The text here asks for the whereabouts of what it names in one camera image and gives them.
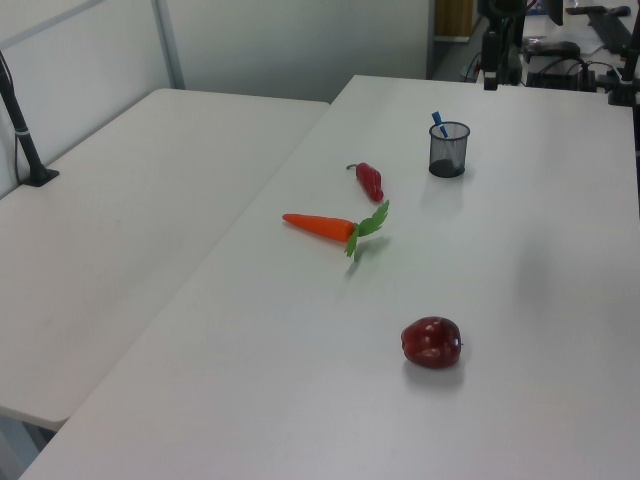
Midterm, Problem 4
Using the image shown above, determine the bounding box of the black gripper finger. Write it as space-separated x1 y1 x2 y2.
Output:
481 29 500 92
501 35 523 86

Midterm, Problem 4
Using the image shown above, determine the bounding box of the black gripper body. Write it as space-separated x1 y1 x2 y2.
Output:
477 0 526 39

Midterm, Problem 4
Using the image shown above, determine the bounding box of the blue white marker pen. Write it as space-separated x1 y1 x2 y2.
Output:
431 111 462 169

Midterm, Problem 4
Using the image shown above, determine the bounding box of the black mesh pen cup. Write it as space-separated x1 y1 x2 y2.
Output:
428 121 472 178

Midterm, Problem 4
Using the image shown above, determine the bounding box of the black handheld device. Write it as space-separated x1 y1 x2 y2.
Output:
522 41 582 64

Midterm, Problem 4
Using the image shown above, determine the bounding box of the wooden panel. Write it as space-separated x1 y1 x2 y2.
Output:
433 0 474 40

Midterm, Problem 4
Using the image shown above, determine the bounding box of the black equipment box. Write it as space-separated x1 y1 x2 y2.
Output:
525 69 597 93

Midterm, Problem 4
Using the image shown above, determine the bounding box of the black keyboard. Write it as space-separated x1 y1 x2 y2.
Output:
585 8 637 54

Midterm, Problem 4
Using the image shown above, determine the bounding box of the red chili pepper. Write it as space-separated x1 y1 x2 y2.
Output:
345 162 385 203

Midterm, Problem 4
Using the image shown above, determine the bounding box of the orange carrot with green leaves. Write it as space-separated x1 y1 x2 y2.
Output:
282 199 391 263

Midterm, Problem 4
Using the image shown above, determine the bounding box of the dark red apple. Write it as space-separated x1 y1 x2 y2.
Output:
400 315 464 370

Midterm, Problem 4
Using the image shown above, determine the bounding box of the white side table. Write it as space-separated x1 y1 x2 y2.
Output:
0 88 331 430

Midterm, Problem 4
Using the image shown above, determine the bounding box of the black pole with base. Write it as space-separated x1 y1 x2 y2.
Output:
0 49 60 188

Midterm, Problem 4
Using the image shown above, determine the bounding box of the black camera clamp stand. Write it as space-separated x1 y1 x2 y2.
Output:
607 37 640 107

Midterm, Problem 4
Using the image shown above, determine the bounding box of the grey partition frame post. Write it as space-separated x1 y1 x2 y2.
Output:
151 0 186 91

